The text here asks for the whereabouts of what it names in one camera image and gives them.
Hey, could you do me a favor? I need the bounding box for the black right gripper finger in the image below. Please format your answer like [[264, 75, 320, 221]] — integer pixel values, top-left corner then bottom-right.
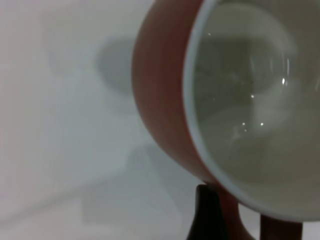
[[186, 184, 226, 240]]

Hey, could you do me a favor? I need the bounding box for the red ceramic mug white inside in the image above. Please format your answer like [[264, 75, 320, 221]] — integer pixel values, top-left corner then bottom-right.
[[131, 0, 320, 240]]

